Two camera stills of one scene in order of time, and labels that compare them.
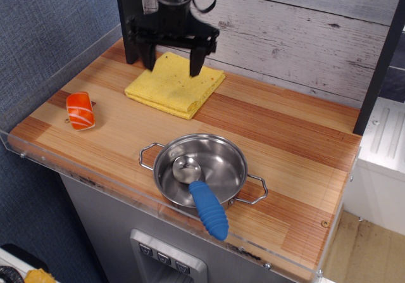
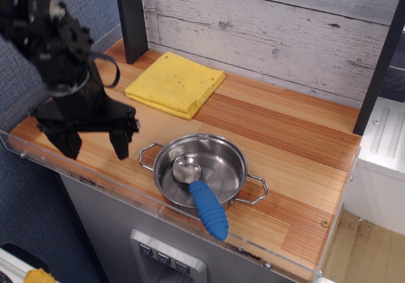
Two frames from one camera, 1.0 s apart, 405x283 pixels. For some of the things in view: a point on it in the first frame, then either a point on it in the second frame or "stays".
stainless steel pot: (223, 168) stays
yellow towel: (169, 87) stays
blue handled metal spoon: (186, 169) stays
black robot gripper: (173, 24) -> (87, 108)
